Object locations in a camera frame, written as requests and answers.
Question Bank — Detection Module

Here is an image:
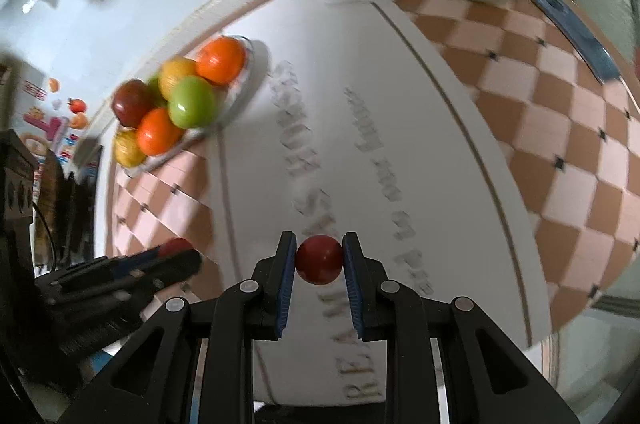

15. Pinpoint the green apple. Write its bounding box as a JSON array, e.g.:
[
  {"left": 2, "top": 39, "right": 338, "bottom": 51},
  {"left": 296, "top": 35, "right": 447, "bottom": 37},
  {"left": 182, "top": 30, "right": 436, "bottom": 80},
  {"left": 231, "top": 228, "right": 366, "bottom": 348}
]
[
  {"left": 146, "top": 76, "right": 168, "bottom": 107},
  {"left": 167, "top": 76, "right": 219, "bottom": 130}
]

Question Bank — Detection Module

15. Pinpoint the yellow orange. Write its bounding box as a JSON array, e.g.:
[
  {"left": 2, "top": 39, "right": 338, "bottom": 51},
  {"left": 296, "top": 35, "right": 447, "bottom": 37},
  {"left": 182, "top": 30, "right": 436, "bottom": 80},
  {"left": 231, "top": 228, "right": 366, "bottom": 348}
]
[
  {"left": 114, "top": 128, "right": 149, "bottom": 168},
  {"left": 158, "top": 58, "right": 199, "bottom": 101}
]

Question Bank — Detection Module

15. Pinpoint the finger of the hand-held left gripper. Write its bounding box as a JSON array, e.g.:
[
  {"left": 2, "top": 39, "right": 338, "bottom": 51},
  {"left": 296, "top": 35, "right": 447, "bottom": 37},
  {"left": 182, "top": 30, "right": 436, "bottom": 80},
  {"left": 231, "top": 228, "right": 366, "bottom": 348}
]
[
  {"left": 97, "top": 247, "right": 168, "bottom": 279},
  {"left": 117, "top": 251, "right": 204, "bottom": 305}
]

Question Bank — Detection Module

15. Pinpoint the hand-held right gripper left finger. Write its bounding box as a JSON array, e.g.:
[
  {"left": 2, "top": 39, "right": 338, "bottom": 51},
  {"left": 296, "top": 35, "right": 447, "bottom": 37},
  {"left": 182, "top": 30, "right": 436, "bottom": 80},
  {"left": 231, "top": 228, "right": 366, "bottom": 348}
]
[{"left": 57, "top": 231, "right": 297, "bottom": 424}]

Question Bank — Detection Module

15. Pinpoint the small red cherry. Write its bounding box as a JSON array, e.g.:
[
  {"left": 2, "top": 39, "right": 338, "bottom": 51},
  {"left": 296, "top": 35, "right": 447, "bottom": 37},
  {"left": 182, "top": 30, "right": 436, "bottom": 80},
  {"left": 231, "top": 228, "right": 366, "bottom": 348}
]
[
  {"left": 159, "top": 237, "right": 195, "bottom": 258},
  {"left": 295, "top": 235, "right": 345, "bottom": 286}
]

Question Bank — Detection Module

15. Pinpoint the oval patterned plate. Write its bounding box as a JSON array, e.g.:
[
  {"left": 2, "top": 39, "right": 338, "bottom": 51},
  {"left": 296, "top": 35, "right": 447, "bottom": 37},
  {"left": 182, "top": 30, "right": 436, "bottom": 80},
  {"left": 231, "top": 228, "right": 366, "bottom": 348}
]
[{"left": 117, "top": 35, "right": 257, "bottom": 178}]

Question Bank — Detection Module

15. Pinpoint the colourful wall sticker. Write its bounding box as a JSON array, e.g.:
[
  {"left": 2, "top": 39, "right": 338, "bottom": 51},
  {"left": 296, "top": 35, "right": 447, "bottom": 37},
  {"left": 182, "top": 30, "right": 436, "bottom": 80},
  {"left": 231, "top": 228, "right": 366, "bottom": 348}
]
[{"left": 20, "top": 77, "right": 94, "bottom": 165}]

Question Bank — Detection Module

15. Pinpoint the bright orange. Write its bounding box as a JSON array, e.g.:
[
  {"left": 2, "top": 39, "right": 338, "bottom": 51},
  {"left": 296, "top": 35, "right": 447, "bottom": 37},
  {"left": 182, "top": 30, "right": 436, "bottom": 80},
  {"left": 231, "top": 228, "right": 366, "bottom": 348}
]
[
  {"left": 196, "top": 36, "right": 247, "bottom": 86},
  {"left": 136, "top": 107, "right": 184, "bottom": 156}
]

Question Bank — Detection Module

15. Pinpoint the dark red apple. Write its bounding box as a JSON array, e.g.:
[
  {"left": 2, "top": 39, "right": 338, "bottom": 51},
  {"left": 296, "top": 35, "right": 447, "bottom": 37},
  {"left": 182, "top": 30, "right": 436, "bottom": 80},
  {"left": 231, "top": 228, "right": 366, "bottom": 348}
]
[{"left": 111, "top": 79, "right": 156, "bottom": 128}]

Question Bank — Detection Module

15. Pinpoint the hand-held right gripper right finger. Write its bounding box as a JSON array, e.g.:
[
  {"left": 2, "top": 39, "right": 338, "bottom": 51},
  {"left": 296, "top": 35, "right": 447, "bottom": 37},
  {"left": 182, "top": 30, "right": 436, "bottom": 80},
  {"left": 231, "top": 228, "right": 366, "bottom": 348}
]
[{"left": 342, "top": 231, "right": 581, "bottom": 424}]

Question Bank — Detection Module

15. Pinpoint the checkered printed tablecloth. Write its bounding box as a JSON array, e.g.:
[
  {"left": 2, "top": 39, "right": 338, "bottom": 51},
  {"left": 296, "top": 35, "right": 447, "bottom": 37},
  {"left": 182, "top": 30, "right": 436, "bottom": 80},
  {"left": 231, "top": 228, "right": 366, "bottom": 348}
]
[{"left": 107, "top": 0, "right": 640, "bottom": 405}]

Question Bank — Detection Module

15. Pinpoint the blue smartphone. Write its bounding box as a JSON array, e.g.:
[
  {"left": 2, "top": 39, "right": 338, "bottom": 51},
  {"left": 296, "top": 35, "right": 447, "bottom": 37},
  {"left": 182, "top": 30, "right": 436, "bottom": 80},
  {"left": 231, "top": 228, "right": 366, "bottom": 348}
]
[{"left": 530, "top": 0, "right": 621, "bottom": 85}]

